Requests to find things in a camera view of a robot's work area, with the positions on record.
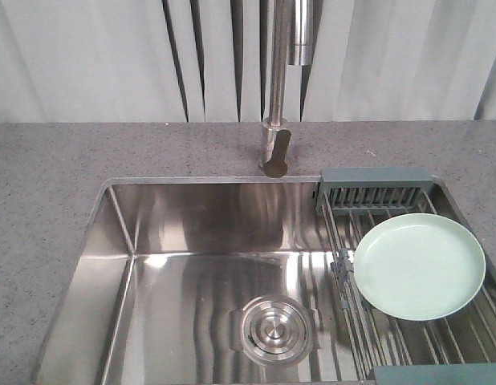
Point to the light green round plate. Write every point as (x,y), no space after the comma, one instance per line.
(419,266)

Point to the white pleated curtain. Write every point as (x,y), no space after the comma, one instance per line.
(209,61)

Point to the steel sink drain strainer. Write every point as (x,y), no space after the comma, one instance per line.
(273,330)

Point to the stainless steel sink basin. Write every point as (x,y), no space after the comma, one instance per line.
(163,266)

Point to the grey roll-up drying rack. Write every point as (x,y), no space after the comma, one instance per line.
(457,349)

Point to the stainless steel faucet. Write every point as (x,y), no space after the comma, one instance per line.
(292,44)

